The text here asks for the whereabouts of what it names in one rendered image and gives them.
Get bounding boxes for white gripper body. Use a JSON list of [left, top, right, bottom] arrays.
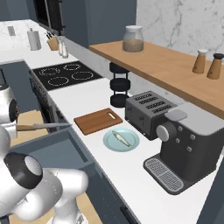
[[0, 122, 19, 140]]

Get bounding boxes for blue grey open drawer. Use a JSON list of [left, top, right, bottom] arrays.
[[10, 127, 96, 183]]

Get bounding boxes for brown wooden cutting board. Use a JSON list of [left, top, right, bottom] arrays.
[[73, 107, 124, 136]]

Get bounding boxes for wooden knife block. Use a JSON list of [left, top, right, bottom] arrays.
[[44, 31, 60, 52]]

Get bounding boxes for light blue plate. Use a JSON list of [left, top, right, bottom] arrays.
[[102, 127, 141, 153]]

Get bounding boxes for pale fish meat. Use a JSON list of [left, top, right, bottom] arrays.
[[111, 129, 132, 148]]

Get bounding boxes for dark oven under hob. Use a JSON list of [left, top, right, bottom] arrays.
[[28, 69, 68, 135]]

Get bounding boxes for blue grey corner cupboards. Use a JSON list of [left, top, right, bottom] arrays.
[[0, 59, 41, 114]]

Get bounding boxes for black hob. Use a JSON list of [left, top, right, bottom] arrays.
[[31, 61, 104, 92]]

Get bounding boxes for small white bottle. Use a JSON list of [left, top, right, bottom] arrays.
[[61, 41, 69, 60], [58, 38, 65, 57]]

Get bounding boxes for black tiered stand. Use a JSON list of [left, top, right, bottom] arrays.
[[108, 61, 131, 109]]

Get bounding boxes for blue grey cupboard door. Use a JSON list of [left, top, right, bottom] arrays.
[[87, 164, 142, 224]]

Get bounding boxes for dark grey toaster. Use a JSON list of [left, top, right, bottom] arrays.
[[124, 90, 179, 142]]

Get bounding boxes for tall blue grey cupboards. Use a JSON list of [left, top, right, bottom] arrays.
[[59, 0, 137, 49]]

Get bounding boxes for glass jar with lid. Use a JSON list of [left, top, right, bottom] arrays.
[[122, 24, 145, 54]]

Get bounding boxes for wooden shelf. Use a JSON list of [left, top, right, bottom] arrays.
[[88, 40, 224, 121]]

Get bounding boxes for dark grey coffee machine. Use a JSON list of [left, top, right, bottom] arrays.
[[143, 101, 224, 196]]

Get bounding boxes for white capped wooden shaker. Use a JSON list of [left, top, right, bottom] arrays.
[[192, 48, 209, 74]]

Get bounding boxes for black capped wooden shaker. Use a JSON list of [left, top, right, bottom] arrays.
[[206, 52, 224, 80]]

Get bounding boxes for blue grey side panel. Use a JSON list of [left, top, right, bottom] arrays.
[[196, 164, 224, 224]]

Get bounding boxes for wooden handled knife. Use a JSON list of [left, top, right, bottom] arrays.
[[17, 122, 73, 132]]

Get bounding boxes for grey wall socket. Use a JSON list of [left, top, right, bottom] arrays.
[[7, 25, 17, 37]]

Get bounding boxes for black wall oven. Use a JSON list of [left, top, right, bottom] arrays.
[[32, 0, 66, 37]]

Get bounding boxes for black cupboard handle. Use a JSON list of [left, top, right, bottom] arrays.
[[119, 205, 140, 224]]

